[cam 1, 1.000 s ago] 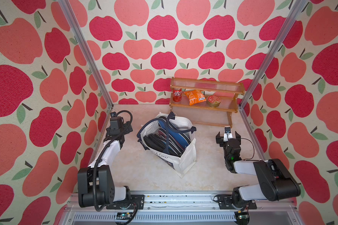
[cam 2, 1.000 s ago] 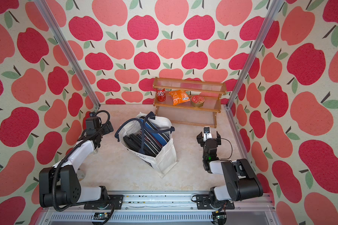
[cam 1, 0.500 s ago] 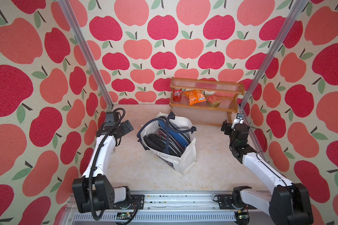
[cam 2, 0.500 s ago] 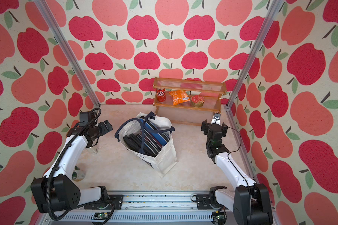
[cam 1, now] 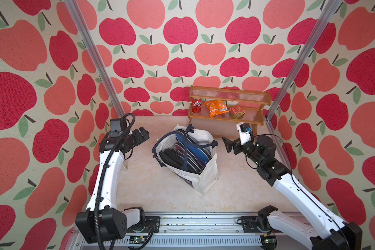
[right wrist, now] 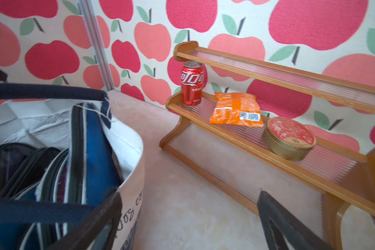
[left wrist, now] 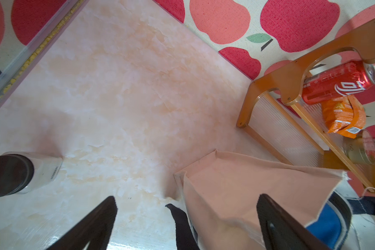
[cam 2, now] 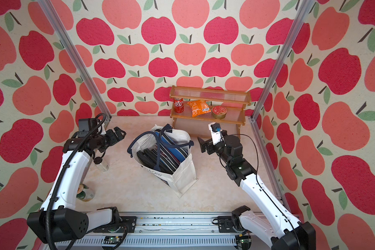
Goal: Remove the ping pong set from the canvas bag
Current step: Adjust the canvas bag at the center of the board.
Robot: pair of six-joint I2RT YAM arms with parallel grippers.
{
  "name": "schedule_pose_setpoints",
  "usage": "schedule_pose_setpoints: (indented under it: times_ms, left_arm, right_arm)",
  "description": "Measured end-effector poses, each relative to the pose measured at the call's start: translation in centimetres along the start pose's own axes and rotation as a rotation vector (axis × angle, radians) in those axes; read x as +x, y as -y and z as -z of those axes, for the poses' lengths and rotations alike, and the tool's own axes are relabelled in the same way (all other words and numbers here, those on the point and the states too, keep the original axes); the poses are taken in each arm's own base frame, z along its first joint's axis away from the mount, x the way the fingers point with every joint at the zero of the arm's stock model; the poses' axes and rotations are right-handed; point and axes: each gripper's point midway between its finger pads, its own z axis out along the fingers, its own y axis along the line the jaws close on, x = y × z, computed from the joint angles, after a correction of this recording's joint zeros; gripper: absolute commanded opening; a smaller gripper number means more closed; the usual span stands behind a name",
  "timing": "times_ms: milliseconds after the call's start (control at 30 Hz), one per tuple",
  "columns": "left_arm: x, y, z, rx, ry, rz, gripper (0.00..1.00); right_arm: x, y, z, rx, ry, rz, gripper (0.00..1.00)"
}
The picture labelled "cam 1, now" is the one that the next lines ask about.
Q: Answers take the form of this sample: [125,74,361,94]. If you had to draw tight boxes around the black paddle case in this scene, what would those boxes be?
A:
[158,146,204,175]

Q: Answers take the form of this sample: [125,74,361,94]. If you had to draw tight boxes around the blue paddle case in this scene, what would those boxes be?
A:
[175,134,212,174]

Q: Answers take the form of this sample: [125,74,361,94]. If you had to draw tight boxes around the white canvas tote bag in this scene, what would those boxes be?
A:
[152,125,218,197]

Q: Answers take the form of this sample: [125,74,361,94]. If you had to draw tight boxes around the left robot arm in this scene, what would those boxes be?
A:
[76,113,151,250]

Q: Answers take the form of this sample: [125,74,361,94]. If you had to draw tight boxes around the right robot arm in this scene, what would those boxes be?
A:
[223,135,362,250]

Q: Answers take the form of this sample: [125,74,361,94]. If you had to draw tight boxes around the orange snack bag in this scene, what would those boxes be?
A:
[204,100,228,117]

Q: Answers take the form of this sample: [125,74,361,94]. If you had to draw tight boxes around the wooden two-tier shelf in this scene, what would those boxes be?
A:
[188,86,272,137]

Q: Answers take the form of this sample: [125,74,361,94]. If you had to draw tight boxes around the round red tin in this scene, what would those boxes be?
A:
[229,105,245,120]

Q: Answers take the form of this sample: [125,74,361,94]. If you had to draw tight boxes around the red cola can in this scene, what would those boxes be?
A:
[192,97,202,114]

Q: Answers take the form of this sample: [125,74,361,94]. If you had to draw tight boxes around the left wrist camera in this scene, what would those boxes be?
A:
[109,118,128,138]

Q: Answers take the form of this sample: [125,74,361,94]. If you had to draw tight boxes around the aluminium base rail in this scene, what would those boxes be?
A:
[64,211,332,250]

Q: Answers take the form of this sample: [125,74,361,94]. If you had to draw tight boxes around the aluminium frame post left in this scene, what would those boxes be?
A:
[65,0,125,117]

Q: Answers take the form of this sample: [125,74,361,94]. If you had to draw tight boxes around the aluminium frame post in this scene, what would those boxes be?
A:
[65,0,125,117]
[266,0,343,125]

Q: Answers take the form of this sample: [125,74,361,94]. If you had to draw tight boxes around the aluminium frame post right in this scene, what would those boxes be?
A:
[266,0,343,125]

